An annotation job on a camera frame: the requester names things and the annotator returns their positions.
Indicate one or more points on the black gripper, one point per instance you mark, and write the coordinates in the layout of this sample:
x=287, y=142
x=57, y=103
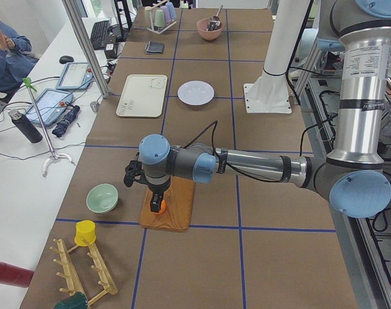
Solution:
x=158, y=188

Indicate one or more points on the orange fruit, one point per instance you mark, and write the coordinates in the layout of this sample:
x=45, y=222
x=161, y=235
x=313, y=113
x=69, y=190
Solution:
x=162, y=207

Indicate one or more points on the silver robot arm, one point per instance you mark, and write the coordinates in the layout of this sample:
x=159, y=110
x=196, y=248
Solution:
x=350, y=178

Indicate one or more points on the wooden tray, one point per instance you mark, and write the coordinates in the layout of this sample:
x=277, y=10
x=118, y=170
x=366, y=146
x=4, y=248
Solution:
x=179, y=203

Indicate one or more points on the cream bear tray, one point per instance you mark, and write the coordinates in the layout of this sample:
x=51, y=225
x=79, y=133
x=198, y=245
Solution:
x=142, y=96

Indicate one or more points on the green ceramic bowl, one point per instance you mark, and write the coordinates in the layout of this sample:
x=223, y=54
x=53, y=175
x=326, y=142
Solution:
x=102, y=198

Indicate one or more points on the yellow cup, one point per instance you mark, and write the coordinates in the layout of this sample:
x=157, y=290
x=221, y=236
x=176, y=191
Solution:
x=85, y=233

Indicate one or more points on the white plate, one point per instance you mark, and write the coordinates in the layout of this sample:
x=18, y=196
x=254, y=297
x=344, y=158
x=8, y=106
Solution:
x=196, y=93

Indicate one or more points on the wooden cup rack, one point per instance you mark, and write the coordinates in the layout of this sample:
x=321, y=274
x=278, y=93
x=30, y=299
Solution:
x=83, y=272

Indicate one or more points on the folded navy umbrella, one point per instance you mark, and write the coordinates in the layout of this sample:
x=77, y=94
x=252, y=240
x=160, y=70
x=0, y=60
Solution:
x=64, y=124

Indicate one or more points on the dark green cup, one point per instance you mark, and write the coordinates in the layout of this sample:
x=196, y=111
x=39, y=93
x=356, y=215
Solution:
x=76, y=301

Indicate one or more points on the far teach pendant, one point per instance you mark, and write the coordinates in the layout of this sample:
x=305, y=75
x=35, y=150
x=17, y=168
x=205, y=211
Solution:
x=75, y=76

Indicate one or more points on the black water bottle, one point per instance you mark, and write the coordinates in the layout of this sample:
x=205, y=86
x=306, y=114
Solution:
x=25, y=126

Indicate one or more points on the grey folded cloth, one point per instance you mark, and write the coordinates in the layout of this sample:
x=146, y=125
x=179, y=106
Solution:
x=154, y=47

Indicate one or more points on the small black box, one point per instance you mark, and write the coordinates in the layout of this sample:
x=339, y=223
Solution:
x=111, y=51

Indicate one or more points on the black computer mouse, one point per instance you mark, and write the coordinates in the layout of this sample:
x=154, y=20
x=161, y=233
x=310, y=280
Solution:
x=65, y=59

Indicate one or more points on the red cylinder bottle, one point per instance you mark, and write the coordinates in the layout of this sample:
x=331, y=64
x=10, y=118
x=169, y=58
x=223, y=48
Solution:
x=14, y=275

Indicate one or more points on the metal stand with green clip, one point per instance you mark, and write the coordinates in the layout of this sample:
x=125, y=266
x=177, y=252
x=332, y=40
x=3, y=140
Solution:
x=54, y=156

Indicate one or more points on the black keyboard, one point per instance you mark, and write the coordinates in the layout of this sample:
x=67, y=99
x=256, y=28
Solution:
x=98, y=34

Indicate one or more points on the green pastel cup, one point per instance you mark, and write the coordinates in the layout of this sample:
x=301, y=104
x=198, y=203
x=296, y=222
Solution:
x=159, y=19

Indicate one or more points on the pink bowl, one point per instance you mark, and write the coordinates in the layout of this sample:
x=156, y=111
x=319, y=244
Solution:
x=207, y=32

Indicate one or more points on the purple pastel cup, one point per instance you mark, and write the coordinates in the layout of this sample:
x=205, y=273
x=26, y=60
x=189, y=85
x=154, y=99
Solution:
x=165, y=10

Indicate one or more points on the blue pastel cup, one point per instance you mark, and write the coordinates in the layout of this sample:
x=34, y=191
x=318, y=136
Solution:
x=171, y=10

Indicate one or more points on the white cup rack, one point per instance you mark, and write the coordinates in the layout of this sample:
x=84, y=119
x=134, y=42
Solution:
x=151, y=12

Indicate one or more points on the person in blue hoodie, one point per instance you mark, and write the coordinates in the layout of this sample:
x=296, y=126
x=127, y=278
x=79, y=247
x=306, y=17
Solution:
x=16, y=61

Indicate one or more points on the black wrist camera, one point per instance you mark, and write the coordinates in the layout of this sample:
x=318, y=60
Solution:
x=134, y=173

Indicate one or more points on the white camera pillar base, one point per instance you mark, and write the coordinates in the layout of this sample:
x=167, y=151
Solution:
x=269, y=93

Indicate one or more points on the aluminium frame post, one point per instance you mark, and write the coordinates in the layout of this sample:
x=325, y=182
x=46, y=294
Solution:
x=79, y=29

